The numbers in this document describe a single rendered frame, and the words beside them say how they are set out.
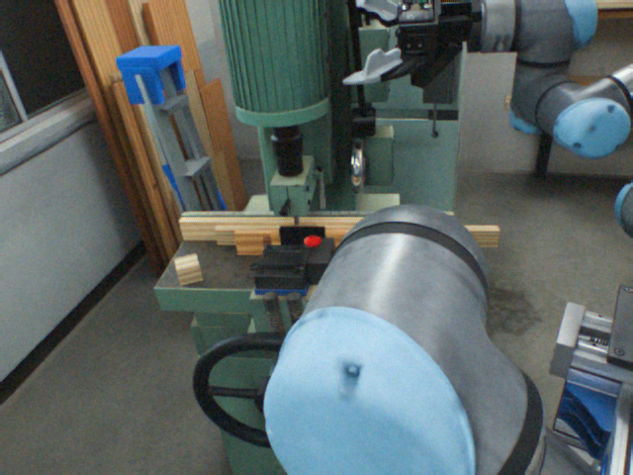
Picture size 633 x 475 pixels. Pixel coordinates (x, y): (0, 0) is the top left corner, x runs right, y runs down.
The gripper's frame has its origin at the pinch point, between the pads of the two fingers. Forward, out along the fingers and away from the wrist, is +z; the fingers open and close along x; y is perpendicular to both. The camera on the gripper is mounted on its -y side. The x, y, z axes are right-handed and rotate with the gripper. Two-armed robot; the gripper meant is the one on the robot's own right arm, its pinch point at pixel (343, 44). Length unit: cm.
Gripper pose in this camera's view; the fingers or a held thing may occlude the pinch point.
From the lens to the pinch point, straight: 85.1
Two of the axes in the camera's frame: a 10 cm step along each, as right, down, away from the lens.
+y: -1.5, -3.2, -9.4
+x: -0.5, 9.5, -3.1
